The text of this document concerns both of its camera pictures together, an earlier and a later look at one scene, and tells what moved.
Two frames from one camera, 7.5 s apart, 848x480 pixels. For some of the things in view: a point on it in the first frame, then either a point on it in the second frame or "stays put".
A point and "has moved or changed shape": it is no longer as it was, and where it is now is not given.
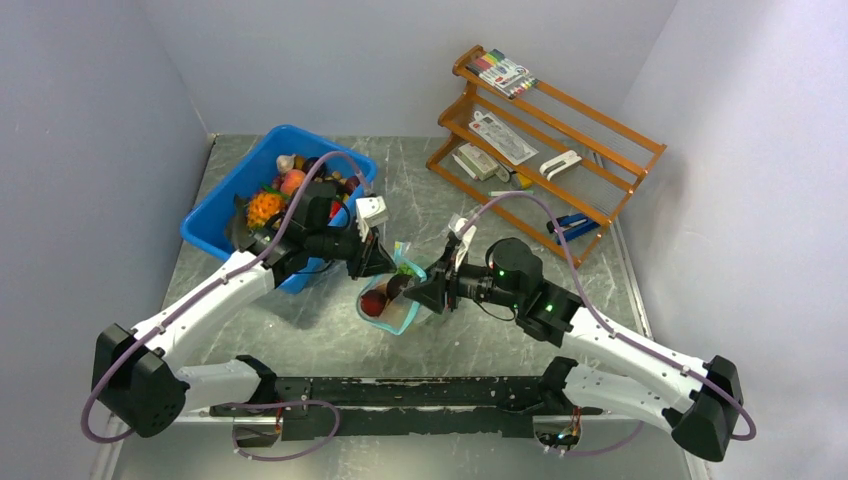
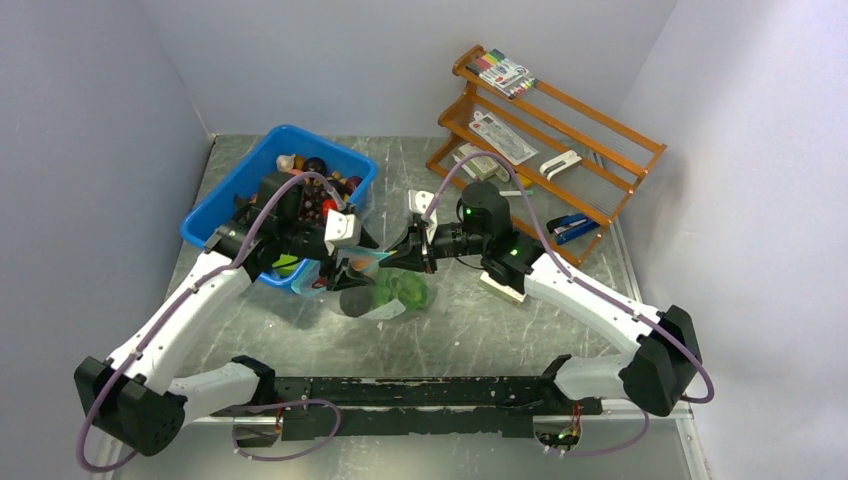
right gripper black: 431,293 -> 410,254
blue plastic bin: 206,223 stays put
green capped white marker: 500,193 stays put
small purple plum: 351,183 stays put
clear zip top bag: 383,302 has moved or changed shape
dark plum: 395,285 -> 355,300
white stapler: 560,164 stays put
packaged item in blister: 497,134 stays put
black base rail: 347,407 stays put
